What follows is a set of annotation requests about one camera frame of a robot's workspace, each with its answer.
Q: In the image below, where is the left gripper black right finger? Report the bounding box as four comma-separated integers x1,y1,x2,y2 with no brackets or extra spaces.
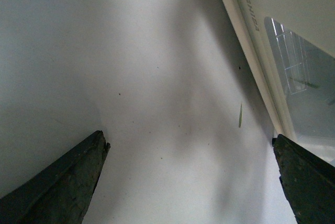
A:
272,135,334,223

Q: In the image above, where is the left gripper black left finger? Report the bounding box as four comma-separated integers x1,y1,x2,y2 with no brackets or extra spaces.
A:
1,130,110,223

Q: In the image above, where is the oven door with glass window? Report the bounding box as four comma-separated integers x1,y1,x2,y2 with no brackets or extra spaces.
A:
226,0,335,167

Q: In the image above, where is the cream toaster oven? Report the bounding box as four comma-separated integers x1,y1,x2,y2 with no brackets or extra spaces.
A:
188,0,335,167

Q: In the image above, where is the small green leaf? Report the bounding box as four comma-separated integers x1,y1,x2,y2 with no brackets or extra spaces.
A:
238,103,243,128

